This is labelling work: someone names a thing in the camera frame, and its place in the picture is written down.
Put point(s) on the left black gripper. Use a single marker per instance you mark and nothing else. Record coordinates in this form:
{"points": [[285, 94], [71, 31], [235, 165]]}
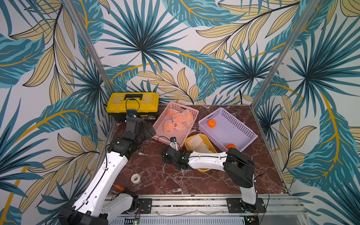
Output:
{"points": [[148, 135]]}

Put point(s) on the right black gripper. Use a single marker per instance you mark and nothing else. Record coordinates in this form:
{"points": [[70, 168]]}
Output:
{"points": [[167, 153]]}

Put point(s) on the white foam net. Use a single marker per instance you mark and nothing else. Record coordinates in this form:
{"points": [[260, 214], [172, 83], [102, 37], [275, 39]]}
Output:
{"points": [[193, 142], [203, 148]]}

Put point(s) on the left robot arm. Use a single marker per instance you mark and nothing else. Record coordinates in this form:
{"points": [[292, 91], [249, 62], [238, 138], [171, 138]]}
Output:
{"points": [[90, 208]]}

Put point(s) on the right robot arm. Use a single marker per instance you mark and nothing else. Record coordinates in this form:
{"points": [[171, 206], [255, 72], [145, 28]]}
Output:
{"points": [[234, 163]]}

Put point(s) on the yellow black toolbox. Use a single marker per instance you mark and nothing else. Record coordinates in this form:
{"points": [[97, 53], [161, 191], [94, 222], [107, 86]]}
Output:
{"points": [[146, 104]]}

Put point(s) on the yellow plastic tub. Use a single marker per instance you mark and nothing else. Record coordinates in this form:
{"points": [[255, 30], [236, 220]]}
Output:
{"points": [[204, 157]]}

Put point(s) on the pink perforated basket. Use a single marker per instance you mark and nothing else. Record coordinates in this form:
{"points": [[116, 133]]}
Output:
{"points": [[180, 135]]}

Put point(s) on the white tape roll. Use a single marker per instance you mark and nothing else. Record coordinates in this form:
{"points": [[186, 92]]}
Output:
{"points": [[135, 178]]}

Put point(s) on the purple perforated basket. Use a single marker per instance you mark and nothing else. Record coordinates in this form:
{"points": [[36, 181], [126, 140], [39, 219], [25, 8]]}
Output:
{"points": [[228, 130]]}

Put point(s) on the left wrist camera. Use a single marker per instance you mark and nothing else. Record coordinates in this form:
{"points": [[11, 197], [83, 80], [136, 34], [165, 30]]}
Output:
{"points": [[131, 113]]}

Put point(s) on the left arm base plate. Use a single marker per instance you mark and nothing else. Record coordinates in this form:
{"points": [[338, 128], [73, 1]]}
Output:
{"points": [[142, 206]]}

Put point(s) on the orange handled screwdriver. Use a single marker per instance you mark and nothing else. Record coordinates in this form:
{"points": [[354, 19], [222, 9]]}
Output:
{"points": [[119, 188]]}

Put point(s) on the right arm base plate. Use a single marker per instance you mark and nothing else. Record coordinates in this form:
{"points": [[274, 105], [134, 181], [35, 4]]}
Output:
{"points": [[237, 205]]}

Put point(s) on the aluminium front rail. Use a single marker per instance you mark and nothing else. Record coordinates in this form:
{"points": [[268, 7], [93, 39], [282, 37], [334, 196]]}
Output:
{"points": [[215, 204]]}

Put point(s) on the left aluminium corner post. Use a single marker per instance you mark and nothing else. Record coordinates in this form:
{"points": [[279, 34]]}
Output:
{"points": [[77, 20]]}

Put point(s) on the aluminium corner post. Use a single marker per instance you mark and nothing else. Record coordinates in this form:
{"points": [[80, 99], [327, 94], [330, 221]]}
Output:
{"points": [[311, 6], [77, 20]]}

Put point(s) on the right aluminium corner post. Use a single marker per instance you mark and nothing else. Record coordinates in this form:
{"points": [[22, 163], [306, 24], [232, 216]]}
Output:
{"points": [[311, 6]]}

